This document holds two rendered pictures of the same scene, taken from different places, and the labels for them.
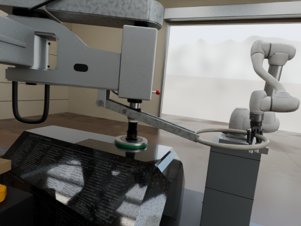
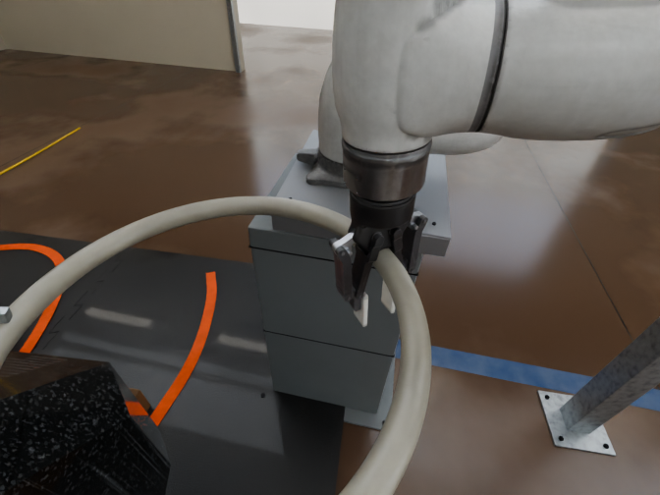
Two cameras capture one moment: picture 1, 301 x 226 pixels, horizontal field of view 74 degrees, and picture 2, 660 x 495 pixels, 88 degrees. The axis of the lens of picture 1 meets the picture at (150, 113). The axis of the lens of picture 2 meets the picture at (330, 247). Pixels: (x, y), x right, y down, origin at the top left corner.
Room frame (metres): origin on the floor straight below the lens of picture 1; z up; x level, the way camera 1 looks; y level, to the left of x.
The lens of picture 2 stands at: (1.09, -0.63, 1.28)
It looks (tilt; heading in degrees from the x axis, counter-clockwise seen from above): 41 degrees down; 349
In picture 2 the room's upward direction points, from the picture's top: 3 degrees clockwise
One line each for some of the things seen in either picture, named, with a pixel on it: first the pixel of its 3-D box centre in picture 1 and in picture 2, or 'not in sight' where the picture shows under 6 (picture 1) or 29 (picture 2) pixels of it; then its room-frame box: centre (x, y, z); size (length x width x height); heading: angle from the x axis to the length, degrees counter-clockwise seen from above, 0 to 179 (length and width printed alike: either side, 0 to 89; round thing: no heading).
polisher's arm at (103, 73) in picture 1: (75, 64); not in sight; (1.30, 0.50, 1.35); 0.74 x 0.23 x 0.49; 93
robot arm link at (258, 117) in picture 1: (256, 116); (384, 161); (1.41, -0.75, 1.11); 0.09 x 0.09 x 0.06
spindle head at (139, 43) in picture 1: (125, 66); not in sight; (1.30, 0.19, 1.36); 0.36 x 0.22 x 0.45; 93
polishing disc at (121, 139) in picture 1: (131, 140); not in sight; (1.30, 0.11, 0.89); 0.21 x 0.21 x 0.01
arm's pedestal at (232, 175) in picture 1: (228, 183); (339, 293); (1.84, -0.81, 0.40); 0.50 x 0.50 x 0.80; 69
